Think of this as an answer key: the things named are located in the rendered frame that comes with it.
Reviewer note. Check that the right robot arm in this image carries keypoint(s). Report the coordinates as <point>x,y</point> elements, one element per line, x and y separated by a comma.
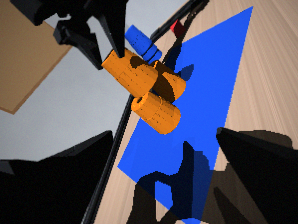
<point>38,10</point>

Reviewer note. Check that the orange cup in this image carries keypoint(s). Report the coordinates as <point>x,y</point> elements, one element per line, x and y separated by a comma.
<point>160,114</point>
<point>168,84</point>
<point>131,71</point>

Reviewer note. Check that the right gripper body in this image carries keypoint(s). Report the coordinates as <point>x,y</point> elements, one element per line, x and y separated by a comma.
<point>76,25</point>

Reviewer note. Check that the blue cup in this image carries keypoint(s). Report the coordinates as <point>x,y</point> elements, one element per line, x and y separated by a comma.
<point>140,43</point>
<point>157,55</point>
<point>149,52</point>

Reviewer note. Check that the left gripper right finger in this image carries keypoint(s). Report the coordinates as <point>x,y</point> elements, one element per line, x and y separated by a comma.
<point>268,171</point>

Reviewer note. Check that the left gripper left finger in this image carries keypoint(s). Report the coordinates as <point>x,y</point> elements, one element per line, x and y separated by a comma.
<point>59,188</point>

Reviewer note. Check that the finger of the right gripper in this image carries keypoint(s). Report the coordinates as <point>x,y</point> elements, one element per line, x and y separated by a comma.
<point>111,14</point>
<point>88,45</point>

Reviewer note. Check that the blue flat mat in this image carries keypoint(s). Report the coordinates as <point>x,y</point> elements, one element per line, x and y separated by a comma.
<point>176,168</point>

